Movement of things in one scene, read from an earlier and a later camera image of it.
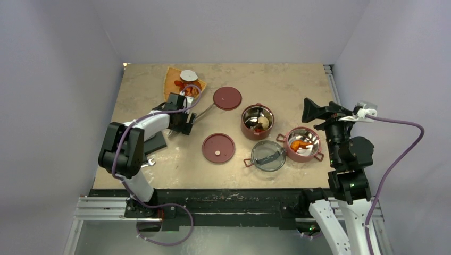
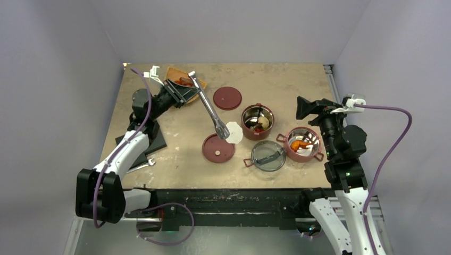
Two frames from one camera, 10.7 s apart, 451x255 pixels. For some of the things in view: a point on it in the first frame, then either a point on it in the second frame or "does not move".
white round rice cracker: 188,75 → 235,132
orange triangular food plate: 172,75 does not move
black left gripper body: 182,127 → 164,101
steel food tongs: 171,134 → 221,129
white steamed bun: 264,121 does not move
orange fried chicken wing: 295,144 does not move
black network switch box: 155,142 does not move
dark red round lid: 227,98 does not move
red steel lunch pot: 302,144 does not move
